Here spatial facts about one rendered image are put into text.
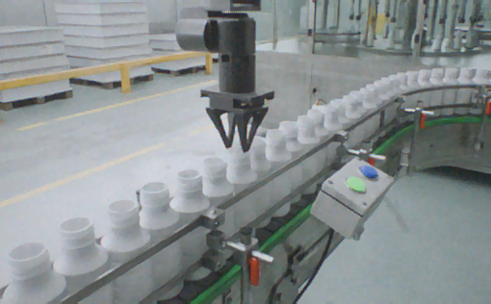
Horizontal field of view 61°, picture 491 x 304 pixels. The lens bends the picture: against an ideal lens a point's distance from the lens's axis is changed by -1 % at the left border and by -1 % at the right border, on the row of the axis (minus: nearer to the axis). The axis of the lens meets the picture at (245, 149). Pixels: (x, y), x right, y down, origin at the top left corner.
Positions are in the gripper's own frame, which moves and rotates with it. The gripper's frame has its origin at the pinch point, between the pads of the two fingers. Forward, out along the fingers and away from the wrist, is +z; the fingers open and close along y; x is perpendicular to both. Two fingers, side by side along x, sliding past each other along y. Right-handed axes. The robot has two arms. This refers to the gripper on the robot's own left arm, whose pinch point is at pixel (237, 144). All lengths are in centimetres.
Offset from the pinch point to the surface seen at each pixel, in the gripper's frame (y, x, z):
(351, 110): 1.3, 46.0, 3.8
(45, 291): 2.5, -35.6, 4.7
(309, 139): 1.9, 22.1, 4.9
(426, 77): 6, 99, 3
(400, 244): -11, 179, 117
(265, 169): 2.2, 5.0, 5.5
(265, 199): 2.3, 5.1, 11.3
